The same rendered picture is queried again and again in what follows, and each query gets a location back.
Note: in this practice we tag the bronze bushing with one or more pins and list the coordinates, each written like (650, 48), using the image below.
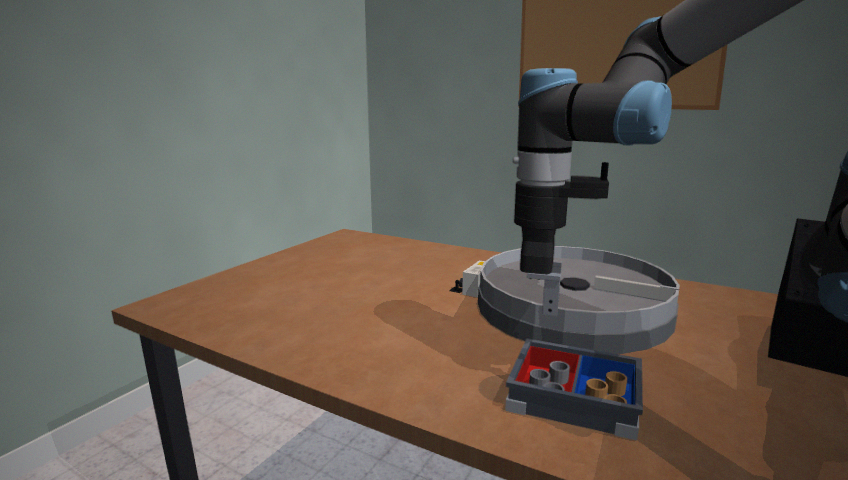
(597, 388)
(615, 385)
(614, 397)

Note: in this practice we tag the grey round turntable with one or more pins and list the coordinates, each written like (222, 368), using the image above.
(623, 316)

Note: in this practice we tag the red and blue divided bin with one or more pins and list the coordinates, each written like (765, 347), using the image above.
(572, 406)

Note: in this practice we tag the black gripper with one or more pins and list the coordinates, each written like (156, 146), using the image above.
(541, 199)

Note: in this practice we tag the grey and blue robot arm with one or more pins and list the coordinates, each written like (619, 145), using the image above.
(624, 110)

